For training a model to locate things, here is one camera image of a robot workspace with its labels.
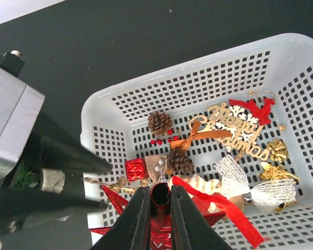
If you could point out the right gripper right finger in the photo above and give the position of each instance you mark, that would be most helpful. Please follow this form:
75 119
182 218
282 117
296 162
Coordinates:
190 230

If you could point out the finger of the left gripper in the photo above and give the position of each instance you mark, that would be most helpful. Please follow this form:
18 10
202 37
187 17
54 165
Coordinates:
51 147

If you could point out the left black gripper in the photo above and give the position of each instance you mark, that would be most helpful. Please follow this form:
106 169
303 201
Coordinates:
17 204

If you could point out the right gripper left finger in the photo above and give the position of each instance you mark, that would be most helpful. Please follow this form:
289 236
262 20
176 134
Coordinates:
132 228

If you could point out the small green christmas tree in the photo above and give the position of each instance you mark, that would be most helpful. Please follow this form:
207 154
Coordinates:
27 178

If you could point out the red glitter star topper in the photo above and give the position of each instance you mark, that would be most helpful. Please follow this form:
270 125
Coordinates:
160 195

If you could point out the white perforated plastic basket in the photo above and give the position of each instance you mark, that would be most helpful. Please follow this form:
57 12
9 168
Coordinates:
114 120

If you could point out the gold merry christmas sign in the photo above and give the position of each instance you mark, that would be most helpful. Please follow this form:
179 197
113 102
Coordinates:
219 113

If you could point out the red ribbon bow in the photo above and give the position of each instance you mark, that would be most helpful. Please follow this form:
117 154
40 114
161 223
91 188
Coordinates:
232 211

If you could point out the beige fabric sack ornament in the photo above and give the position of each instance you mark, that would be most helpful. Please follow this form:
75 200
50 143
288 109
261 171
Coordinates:
213 186

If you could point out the red gift box ornament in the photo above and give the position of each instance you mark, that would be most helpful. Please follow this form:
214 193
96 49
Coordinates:
136 169

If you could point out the dark pine cone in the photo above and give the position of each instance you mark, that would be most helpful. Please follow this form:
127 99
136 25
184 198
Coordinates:
179 162

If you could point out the burlap bow ornament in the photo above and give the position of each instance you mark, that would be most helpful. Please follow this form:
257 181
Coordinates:
156 167

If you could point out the white mesh bow bell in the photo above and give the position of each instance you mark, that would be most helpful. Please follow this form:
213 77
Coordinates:
266 196

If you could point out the brown ribbon bow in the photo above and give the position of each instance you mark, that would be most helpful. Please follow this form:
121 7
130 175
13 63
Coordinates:
184 144

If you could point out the red berry sprig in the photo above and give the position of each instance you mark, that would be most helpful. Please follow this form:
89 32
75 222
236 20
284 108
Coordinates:
168 137

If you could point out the brown pine cone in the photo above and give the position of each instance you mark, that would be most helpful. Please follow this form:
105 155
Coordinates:
159 123

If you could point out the white snowflake ornament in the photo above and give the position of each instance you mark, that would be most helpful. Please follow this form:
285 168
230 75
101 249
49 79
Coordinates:
247 128

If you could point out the gold bow ornament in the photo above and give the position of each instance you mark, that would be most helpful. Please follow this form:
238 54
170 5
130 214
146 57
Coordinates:
278 150

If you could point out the red glitter reindeer ornament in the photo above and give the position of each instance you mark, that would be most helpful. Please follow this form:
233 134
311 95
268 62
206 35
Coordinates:
262 114

